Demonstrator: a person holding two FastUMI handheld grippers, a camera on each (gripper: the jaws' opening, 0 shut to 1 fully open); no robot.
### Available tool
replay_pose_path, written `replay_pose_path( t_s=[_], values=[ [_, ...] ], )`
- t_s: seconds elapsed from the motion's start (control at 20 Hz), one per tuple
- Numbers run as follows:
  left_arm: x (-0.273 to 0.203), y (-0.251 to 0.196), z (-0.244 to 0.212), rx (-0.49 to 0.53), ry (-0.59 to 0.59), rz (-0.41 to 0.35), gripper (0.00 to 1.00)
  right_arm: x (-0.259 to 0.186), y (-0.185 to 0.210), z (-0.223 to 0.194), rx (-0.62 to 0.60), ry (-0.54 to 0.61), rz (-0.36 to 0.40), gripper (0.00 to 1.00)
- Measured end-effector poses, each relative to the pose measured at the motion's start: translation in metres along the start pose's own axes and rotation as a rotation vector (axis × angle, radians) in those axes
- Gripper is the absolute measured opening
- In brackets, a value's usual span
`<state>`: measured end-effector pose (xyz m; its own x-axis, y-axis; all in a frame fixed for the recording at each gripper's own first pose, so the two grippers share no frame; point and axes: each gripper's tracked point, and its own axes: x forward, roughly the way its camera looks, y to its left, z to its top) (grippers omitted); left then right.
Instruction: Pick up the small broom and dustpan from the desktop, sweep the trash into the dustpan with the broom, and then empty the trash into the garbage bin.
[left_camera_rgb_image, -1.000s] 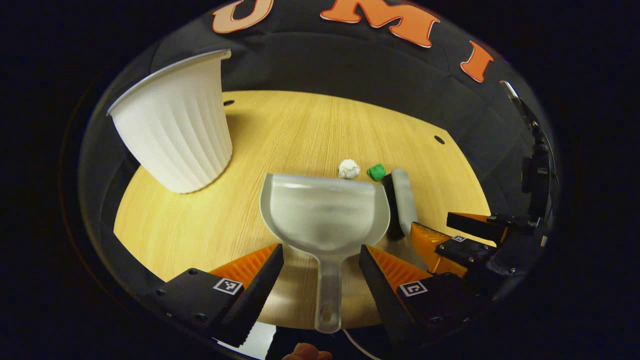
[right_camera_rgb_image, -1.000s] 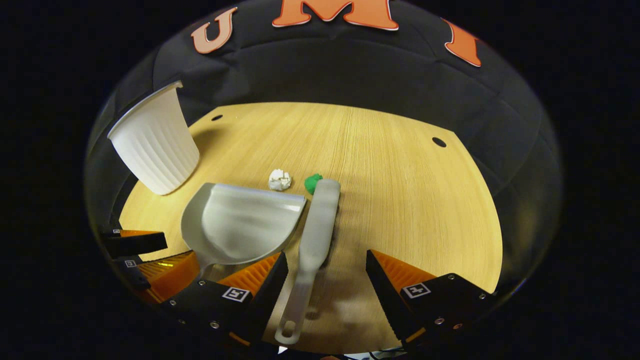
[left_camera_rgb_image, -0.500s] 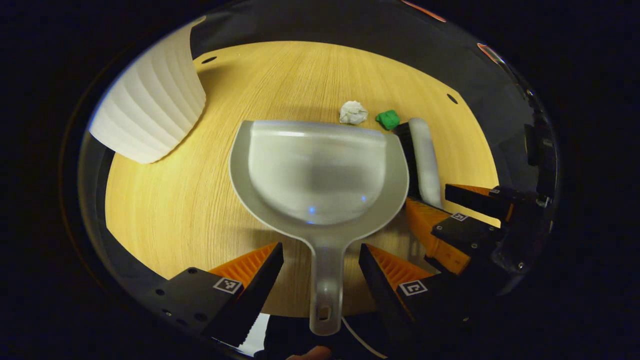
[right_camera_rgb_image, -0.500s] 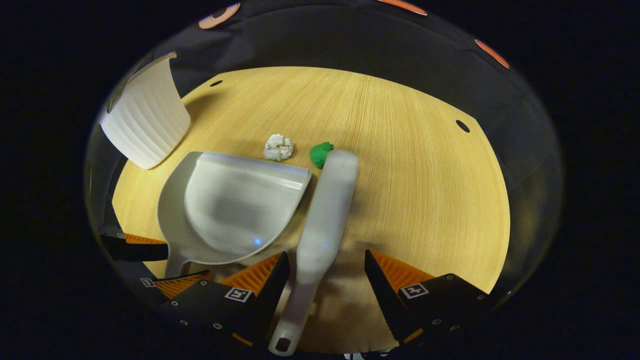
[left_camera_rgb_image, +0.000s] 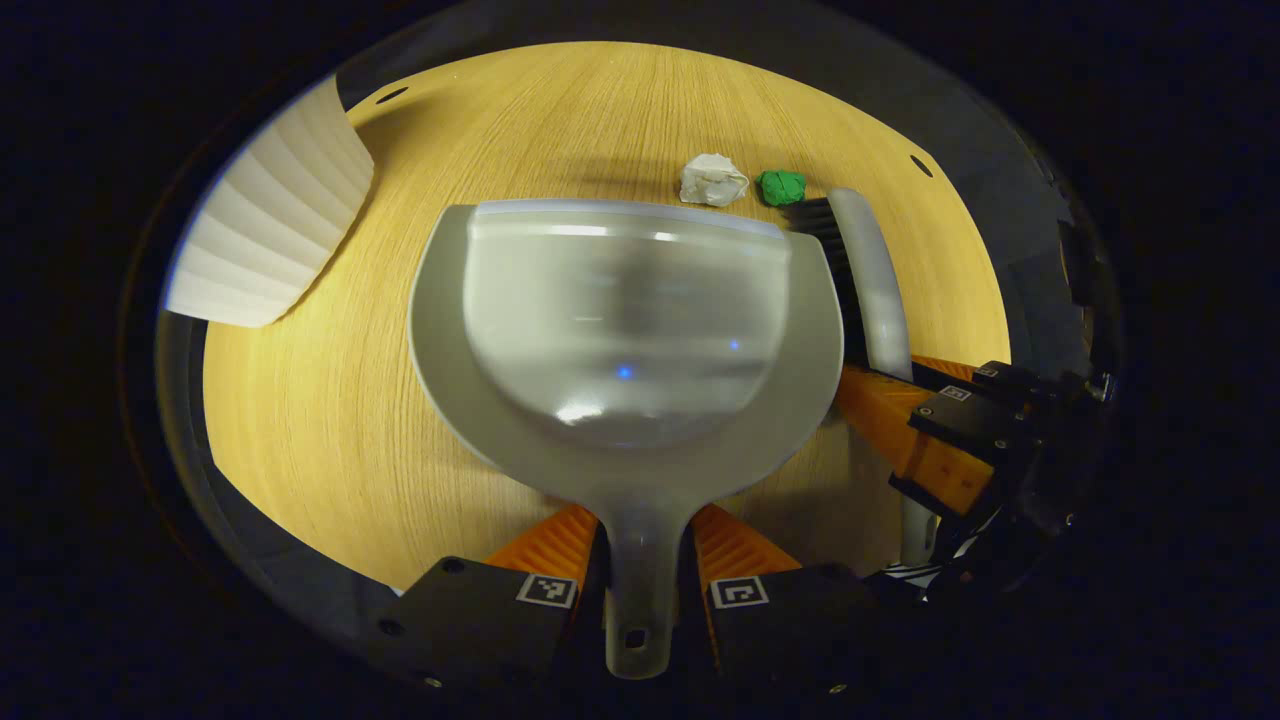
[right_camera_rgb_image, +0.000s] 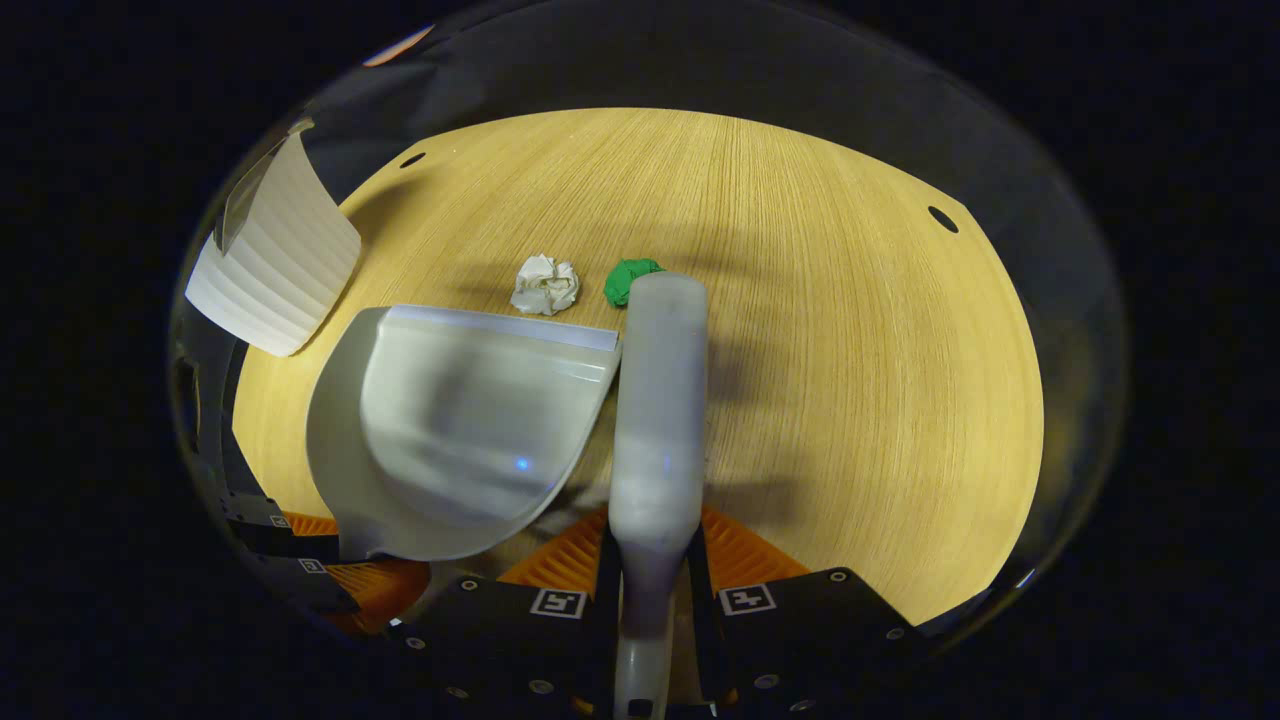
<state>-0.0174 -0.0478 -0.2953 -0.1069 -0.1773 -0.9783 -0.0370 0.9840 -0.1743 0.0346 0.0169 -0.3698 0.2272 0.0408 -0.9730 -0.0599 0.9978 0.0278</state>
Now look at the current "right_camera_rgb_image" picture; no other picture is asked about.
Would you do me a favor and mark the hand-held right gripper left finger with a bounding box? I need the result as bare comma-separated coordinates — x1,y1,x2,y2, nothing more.
395,505,621,717

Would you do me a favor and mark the white dustpan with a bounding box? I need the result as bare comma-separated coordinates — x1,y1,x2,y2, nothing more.
306,304,623,563

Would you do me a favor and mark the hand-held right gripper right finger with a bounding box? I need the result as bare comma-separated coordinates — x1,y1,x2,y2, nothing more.
685,505,933,717

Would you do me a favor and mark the small white broom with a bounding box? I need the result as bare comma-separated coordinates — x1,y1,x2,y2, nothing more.
607,272,710,720

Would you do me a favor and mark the white ribbed garbage bin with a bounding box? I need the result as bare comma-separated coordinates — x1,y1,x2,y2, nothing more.
185,120,363,358

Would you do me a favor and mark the green paper ball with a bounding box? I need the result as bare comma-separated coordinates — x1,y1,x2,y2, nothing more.
603,258,667,308

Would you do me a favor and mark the white paper ball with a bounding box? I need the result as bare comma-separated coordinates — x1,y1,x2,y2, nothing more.
510,254,582,317

